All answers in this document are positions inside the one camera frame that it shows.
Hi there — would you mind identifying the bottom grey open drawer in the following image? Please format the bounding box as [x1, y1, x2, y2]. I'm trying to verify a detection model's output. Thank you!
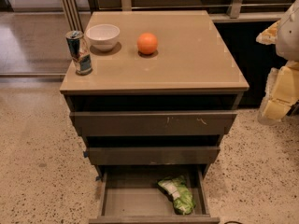
[89, 165, 220, 224]

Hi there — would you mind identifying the white ceramic bowl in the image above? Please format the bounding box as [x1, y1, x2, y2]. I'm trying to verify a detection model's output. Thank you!
[86, 24, 120, 51]

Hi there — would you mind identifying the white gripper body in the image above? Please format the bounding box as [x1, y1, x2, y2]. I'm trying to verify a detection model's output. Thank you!
[276, 0, 299, 62]

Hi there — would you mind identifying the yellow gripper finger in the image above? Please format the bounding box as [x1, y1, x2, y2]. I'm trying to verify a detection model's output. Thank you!
[256, 21, 279, 45]
[258, 61, 299, 122]

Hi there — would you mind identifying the green rice chip bag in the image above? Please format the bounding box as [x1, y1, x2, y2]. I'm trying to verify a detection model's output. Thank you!
[158, 175, 196, 215]

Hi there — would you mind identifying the blue silver drink can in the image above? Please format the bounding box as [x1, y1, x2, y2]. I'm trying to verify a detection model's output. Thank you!
[65, 30, 93, 76]

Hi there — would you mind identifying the grey drawer cabinet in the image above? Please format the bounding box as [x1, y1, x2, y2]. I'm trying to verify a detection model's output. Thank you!
[59, 10, 250, 224]

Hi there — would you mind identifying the middle grey drawer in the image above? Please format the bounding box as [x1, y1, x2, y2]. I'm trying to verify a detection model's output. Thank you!
[87, 147, 220, 165]

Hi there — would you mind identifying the orange fruit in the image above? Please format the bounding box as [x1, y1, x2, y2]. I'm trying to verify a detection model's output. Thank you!
[137, 33, 158, 55]

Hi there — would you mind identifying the top grey drawer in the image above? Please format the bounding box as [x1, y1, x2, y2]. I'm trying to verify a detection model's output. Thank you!
[70, 111, 236, 136]

